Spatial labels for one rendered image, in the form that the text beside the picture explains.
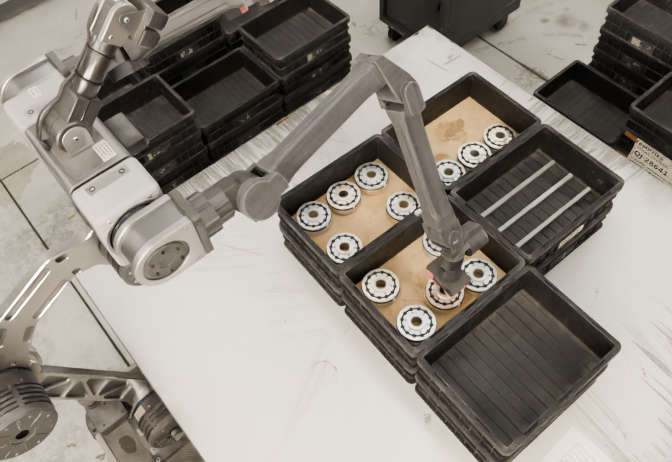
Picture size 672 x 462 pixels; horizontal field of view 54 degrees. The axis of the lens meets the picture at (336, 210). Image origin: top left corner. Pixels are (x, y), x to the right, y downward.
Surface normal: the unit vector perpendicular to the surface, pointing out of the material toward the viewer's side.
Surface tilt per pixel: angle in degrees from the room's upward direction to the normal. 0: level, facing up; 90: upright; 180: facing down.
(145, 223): 0
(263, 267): 0
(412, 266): 0
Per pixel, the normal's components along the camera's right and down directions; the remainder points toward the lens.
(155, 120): -0.06, -0.57
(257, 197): 0.54, 0.25
